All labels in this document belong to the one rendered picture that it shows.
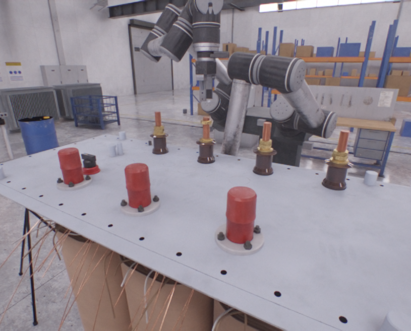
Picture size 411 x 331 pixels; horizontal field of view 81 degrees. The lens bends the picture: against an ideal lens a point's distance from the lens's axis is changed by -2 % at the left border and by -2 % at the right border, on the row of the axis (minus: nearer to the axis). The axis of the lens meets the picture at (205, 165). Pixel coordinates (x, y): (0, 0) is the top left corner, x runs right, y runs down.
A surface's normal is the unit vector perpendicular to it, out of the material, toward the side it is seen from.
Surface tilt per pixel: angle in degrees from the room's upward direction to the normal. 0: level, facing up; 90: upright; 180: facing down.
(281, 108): 60
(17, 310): 0
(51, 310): 0
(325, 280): 0
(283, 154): 90
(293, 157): 90
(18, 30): 90
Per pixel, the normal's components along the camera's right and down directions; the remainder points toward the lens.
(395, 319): 0.00, -0.93
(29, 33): 0.87, 0.18
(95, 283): -0.16, 0.36
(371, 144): -0.48, 0.33
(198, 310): 0.50, 0.32
